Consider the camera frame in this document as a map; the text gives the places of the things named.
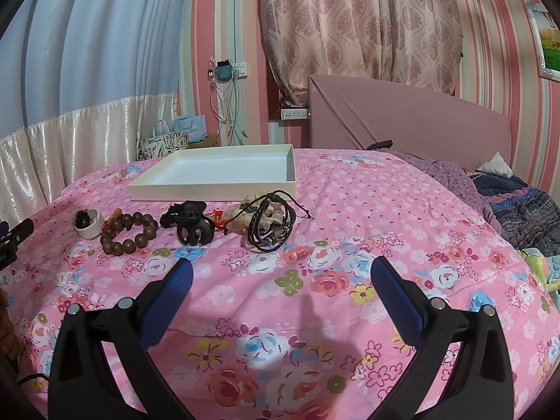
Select teal charger on wall socket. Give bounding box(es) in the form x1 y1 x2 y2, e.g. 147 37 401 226
216 60 233 83

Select pink patterned curtain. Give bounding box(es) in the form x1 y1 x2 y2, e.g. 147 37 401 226
259 0 462 107

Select white shallow cardboard tray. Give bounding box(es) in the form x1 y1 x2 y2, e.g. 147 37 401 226
127 144 297 202

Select blue and cream curtain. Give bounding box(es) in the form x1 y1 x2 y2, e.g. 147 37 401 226
1 0 184 224

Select dark blue patterned quilt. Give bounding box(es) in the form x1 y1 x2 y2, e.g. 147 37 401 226
471 174 560 257

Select light blue gift bag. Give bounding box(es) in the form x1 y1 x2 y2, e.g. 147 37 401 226
173 115 208 143

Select white hanging charger cables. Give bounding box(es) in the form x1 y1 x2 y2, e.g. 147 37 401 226
209 57 249 146

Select pink padded headboard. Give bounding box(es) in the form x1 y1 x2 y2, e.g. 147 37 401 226
308 75 512 168

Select brown wooden bead bracelet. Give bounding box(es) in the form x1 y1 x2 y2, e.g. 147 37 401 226
99 208 160 256

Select patterned paper gift bag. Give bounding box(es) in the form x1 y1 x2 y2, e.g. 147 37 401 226
137 132 189 160

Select black plastic hair claw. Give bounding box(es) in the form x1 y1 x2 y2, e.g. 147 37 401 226
160 201 216 246

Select red knotted cord charm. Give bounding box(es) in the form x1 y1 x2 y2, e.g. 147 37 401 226
209 210 229 231

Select white power strip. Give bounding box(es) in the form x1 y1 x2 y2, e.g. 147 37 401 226
280 108 308 121

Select cream fabric scrunchie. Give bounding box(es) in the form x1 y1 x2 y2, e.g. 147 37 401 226
225 194 284 234

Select white strap wrist watch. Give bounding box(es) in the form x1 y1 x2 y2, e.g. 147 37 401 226
73 209 104 240

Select white framed wall picture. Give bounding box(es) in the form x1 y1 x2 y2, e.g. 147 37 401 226
525 3 560 82

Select purple dotted blanket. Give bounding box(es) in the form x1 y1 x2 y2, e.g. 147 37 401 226
393 152 502 234

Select black cord bracelet bundle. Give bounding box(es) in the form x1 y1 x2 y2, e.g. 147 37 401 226
246 189 313 253

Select pink floral bed sheet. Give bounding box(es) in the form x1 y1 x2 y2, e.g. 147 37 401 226
1 150 559 419

